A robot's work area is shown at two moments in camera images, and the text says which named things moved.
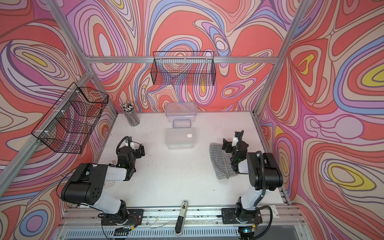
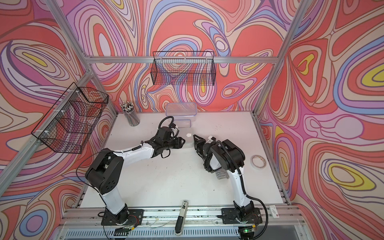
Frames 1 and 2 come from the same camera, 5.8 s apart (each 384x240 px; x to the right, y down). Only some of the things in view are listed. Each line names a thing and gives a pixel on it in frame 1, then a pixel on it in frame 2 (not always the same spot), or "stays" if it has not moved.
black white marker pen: x=180 y=221 stays
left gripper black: x=137 y=152 to x=178 y=142
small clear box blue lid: x=181 y=123 stays
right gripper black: x=229 y=146 to x=198 y=142
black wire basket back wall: x=186 y=68 stays
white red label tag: x=275 y=212 stays
